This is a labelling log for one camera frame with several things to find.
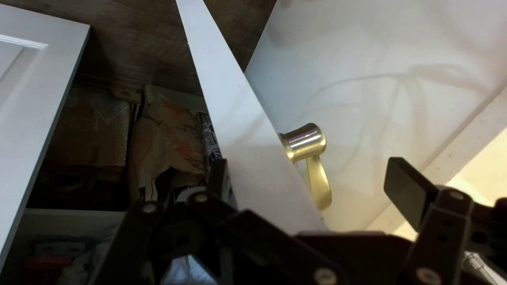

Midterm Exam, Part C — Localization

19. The brown paper bag in closet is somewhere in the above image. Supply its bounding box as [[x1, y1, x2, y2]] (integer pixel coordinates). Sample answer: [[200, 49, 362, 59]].
[[127, 86, 208, 201]]

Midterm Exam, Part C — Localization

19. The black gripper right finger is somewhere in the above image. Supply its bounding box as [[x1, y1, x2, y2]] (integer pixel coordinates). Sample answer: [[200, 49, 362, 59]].
[[384, 157, 507, 285]]

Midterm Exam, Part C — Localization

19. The white door panel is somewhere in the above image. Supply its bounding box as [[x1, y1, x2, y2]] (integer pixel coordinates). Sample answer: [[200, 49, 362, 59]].
[[0, 5, 91, 266], [176, 0, 507, 236]]

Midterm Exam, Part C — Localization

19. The silver door lever handle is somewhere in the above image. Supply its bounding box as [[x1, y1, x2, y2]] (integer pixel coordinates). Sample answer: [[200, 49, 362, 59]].
[[279, 124, 333, 209]]

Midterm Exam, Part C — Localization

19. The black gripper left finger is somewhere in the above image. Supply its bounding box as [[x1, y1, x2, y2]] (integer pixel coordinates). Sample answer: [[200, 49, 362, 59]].
[[92, 160, 249, 285]]

